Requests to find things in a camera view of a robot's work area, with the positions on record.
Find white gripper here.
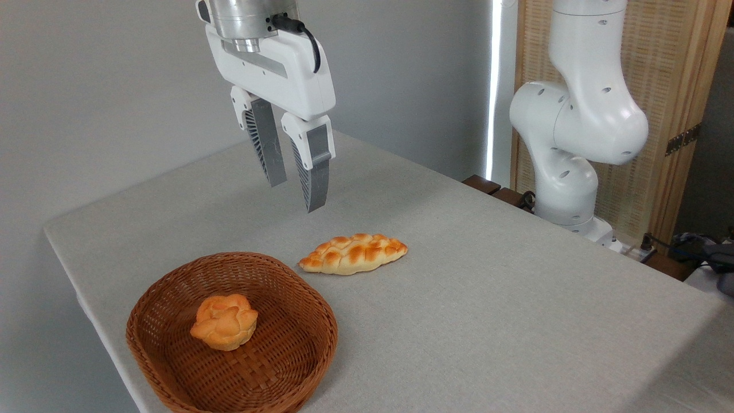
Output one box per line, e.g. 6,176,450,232
196,0,337,213

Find round flower-shaped bread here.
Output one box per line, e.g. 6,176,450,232
190,294,259,352

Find long braided bread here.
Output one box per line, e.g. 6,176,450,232
298,233,408,276

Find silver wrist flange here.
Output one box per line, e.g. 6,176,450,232
208,0,299,54

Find brown wooden block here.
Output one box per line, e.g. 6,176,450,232
462,175,501,196
492,187,534,212
642,252,697,282

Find brown wicker basket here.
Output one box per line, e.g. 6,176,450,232
126,252,338,413

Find grey tablecloth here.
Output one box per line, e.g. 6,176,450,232
43,129,734,413

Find dark metal screen hinge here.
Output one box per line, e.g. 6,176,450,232
665,123,701,157

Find dark grey device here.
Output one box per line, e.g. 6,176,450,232
671,231,734,297

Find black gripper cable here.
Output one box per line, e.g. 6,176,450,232
271,14,322,74

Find black power cable with plug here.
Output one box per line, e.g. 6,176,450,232
639,232,715,266

